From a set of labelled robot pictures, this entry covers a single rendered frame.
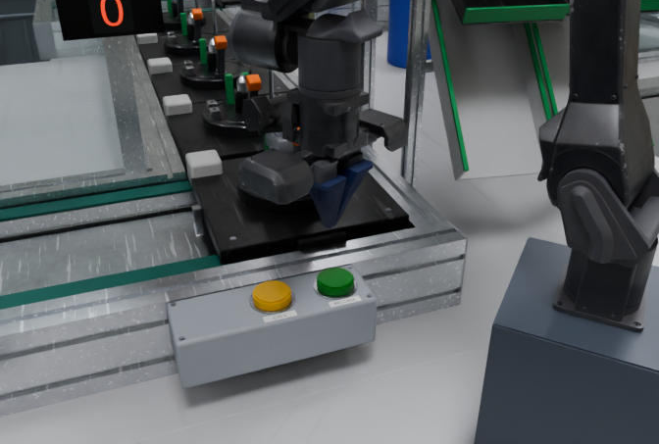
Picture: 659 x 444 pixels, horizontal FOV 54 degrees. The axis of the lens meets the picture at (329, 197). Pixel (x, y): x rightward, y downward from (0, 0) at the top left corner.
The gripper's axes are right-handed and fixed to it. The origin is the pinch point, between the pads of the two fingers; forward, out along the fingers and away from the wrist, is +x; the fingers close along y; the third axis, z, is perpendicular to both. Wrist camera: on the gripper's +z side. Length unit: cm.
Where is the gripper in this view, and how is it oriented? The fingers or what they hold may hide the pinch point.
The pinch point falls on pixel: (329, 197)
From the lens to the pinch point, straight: 65.6
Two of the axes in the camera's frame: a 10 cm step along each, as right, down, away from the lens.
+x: 0.0, 8.8, 4.8
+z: -7.4, -3.2, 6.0
